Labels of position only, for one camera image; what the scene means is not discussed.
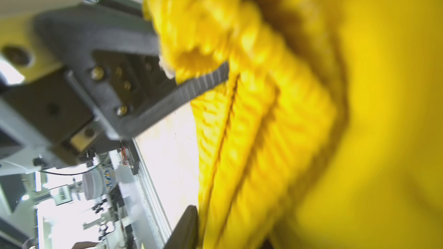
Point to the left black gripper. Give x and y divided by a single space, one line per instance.
111 55

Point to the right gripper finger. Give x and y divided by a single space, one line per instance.
185 234

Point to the yellow shorts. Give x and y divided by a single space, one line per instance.
328 133

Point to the aluminium front rail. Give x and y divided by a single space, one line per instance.
148 220

